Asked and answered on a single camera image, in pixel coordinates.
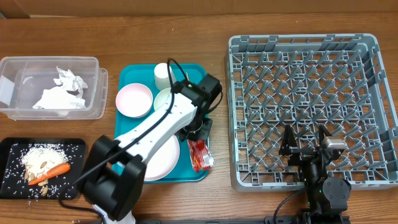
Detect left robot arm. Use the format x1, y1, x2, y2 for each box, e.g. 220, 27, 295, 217
77, 74, 222, 223

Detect red snack wrapper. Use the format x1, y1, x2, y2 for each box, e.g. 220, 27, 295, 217
187, 139, 214, 172

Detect clear plastic bin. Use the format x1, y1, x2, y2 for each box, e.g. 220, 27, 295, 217
1, 56, 108, 120

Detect rice and food scraps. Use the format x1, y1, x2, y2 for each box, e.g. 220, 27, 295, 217
6, 142, 81, 198

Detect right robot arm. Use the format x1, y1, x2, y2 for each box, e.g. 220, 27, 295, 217
272, 124, 351, 224

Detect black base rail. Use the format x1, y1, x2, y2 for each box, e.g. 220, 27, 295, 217
136, 216, 351, 224

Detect white paper cup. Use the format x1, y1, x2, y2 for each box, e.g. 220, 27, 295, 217
154, 63, 176, 90

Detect grey plastic dishwasher rack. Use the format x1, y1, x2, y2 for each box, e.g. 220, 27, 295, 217
226, 34, 397, 192

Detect large pink plate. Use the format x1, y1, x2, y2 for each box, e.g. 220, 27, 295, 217
144, 136, 180, 182

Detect pink bowl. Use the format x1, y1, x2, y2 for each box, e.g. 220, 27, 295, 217
116, 83, 153, 118

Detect white small bowl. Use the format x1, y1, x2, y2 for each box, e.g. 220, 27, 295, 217
153, 88, 171, 111

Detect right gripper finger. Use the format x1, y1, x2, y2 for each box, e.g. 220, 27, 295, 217
318, 124, 332, 143
279, 124, 299, 156

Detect orange carrot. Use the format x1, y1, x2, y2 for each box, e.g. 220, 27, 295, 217
28, 163, 71, 185

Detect white napkin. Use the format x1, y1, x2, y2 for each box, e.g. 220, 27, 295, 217
32, 67, 88, 110

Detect black plastic tray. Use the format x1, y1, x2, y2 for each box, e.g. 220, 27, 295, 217
0, 138, 88, 200

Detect teal serving tray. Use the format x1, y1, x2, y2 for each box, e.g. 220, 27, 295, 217
114, 63, 208, 183

